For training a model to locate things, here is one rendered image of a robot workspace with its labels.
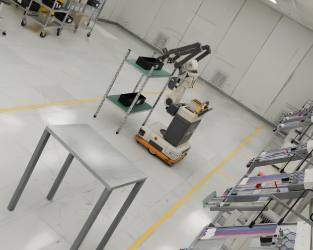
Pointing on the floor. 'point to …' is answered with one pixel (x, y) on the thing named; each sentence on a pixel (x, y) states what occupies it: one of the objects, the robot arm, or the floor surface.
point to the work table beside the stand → (106, 164)
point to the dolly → (28, 6)
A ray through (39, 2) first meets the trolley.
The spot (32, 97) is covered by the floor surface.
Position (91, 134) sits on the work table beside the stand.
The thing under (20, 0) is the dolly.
